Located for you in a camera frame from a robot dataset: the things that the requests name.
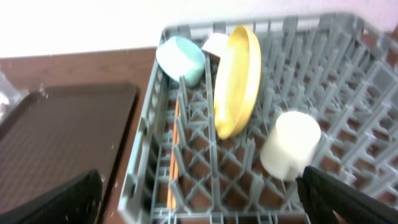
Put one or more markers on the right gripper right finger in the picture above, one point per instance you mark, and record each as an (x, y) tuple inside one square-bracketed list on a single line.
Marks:
[(324, 198)]

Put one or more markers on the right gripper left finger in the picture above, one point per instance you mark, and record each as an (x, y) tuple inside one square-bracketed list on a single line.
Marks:
[(75, 201)]

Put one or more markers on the pale green cup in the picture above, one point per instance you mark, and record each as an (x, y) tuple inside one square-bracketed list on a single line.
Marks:
[(290, 145)]

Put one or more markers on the yellow plate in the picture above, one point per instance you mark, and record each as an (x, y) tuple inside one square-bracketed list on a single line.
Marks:
[(237, 82)]

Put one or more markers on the light blue bowl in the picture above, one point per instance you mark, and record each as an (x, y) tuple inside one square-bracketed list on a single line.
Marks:
[(180, 57)]

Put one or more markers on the white bowl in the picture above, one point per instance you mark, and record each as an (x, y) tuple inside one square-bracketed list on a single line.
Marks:
[(216, 44)]

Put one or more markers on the grey dishwasher rack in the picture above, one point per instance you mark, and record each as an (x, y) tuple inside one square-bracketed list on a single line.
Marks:
[(335, 67)]

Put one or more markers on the dark brown serving tray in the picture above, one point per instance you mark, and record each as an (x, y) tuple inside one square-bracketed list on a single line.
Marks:
[(59, 133)]

